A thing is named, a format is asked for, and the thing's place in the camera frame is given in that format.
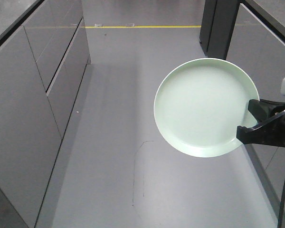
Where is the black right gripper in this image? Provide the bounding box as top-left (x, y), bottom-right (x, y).
top-left (236, 99), bottom-right (285, 147)

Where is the light green round plate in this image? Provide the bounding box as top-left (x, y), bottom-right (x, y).
top-left (153, 58), bottom-right (259, 158)

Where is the dark tall cabinet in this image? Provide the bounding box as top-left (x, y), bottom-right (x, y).
top-left (199, 0), bottom-right (241, 59)

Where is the grey left cabinet row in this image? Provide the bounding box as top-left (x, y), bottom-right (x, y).
top-left (0, 0), bottom-right (90, 228)

